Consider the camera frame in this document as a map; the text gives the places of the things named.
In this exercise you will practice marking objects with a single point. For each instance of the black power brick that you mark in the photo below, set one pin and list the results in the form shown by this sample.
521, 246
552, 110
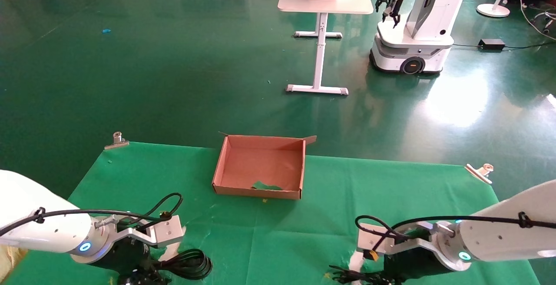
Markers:
491, 44

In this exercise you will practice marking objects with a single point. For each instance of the white height-adjustable table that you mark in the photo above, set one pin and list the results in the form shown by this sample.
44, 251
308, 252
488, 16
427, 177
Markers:
323, 2

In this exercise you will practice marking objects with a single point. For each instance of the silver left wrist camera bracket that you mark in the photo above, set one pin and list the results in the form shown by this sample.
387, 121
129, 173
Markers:
167, 230

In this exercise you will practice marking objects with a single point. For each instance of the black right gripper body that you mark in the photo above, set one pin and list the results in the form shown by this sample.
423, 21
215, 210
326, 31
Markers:
412, 265

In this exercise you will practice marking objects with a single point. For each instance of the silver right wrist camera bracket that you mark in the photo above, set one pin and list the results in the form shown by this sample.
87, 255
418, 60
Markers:
373, 237

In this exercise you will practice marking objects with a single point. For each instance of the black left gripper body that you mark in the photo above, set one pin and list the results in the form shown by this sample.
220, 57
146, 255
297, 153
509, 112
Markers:
126, 256

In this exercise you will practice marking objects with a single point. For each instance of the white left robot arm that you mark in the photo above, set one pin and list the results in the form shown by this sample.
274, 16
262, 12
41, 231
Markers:
39, 220

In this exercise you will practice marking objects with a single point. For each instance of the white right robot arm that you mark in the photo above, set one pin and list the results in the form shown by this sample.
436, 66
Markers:
504, 233

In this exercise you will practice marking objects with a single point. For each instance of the white wheeled background robot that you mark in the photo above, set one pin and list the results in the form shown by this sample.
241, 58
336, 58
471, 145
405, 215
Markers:
417, 28

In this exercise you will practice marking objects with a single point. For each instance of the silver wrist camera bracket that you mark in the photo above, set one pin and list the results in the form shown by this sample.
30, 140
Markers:
373, 237
167, 230

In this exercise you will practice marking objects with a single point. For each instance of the open brown cardboard box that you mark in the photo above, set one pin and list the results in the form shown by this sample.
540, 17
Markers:
260, 165

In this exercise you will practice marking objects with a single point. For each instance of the green tablecloth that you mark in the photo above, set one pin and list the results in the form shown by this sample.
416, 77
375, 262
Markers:
278, 241

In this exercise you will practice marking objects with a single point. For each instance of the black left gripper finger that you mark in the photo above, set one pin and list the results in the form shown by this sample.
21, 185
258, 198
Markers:
130, 280
156, 278

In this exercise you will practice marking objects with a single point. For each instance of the silver table clip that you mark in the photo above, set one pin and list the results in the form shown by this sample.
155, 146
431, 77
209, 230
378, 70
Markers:
116, 142
480, 173

